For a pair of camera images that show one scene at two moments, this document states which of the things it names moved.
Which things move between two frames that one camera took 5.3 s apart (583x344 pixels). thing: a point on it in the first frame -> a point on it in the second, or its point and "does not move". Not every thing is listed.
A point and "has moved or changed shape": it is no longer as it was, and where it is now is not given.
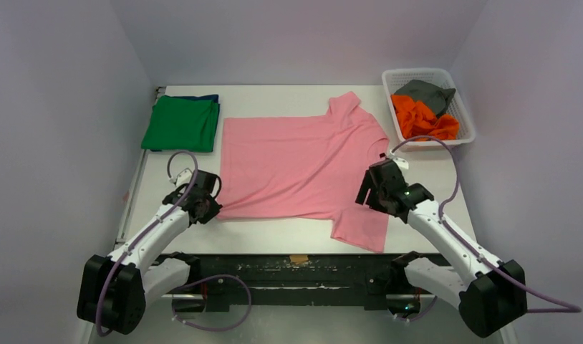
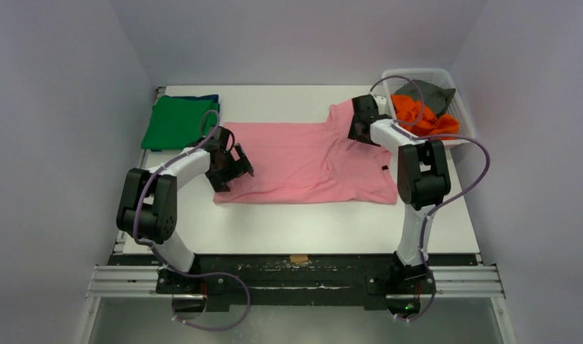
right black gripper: (371, 188) -> (357, 128)
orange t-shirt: (416, 121) does not move
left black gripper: (213, 211) -> (218, 181)
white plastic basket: (393, 77) does not move
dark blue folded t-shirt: (215, 97) does not move
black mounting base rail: (326, 281) does not move
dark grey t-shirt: (437, 97) does not move
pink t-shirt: (305, 166) has moved or changed shape
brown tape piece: (299, 259) does not move
